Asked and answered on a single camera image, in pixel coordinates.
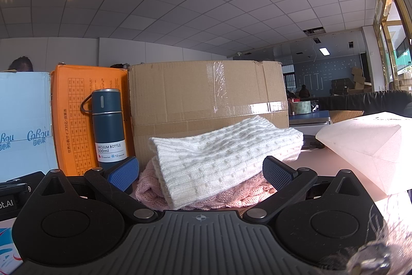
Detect dark blue vacuum bottle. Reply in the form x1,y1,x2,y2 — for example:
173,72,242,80
80,88,131,173

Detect brown cardboard box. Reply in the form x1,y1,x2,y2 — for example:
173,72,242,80
128,60,290,166

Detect flat cardboard sheet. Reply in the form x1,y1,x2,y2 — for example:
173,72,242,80
328,110,365,124

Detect large light blue box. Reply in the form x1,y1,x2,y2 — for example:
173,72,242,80
0,70,60,184

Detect pink knitted garment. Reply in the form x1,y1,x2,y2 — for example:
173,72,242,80
135,162,278,209

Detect gold framed glass door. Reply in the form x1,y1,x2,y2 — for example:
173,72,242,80
373,0,412,92

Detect black fabric container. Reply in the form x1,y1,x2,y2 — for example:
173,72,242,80
317,90,412,118

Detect blue platform scale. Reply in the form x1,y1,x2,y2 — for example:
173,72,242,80
289,110,332,127

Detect orange printed box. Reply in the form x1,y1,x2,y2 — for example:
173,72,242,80
50,64,136,177

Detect white paper bag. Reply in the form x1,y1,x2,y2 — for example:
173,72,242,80
315,112,412,193

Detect person's head behind boxes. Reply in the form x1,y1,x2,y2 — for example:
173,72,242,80
9,56,34,72

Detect clear packing tape roll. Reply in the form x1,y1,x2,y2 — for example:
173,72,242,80
288,100,312,116

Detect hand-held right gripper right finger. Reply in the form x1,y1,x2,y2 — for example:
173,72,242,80
241,156,384,224

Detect stack of cardboard boxes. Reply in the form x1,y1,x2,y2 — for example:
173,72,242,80
330,67,374,96

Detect white knitted garment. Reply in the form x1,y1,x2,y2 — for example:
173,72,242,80
149,115,305,210

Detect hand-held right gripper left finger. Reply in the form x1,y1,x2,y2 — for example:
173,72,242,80
28,156,158,224

